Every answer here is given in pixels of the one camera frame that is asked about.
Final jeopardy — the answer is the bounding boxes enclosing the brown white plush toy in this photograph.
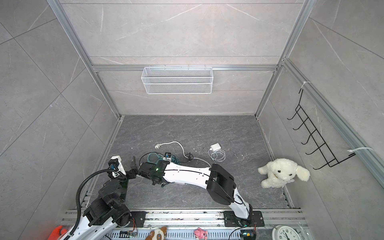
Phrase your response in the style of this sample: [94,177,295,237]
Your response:
[145,226,167,240]

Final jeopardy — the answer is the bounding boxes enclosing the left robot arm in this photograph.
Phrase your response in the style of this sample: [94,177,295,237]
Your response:
[59,168,137,240]

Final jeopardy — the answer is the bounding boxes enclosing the white charger with white cable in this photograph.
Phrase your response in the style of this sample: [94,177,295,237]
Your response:
[210,143,221,152]

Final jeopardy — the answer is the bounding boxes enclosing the white alarm clock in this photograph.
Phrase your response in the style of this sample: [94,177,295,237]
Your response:
[272,225,302,240]

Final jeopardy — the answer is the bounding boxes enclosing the black wall hook rack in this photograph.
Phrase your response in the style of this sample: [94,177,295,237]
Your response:
[287,89,356,171]

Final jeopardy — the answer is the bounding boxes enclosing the red plush toy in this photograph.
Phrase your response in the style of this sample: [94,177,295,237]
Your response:
[48,226,68,240]

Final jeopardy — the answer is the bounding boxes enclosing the white plush dog toy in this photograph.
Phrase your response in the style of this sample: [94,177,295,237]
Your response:
[258,159,311,189]

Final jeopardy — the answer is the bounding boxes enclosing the white wire mesh basket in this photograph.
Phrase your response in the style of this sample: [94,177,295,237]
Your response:
[141,67,214,95]

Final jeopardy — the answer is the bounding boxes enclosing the teal multi-head cable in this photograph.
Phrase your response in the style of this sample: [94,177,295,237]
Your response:
[139,152,181,164]

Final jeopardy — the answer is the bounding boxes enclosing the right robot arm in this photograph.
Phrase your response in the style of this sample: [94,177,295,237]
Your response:
[129,157,265,228]

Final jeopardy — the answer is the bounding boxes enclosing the white power strip cord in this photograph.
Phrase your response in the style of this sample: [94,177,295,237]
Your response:
[154,141,212,168]

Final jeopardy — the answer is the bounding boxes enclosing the pink plush toy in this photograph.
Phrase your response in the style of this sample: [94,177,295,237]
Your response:
[194,228,208,240]

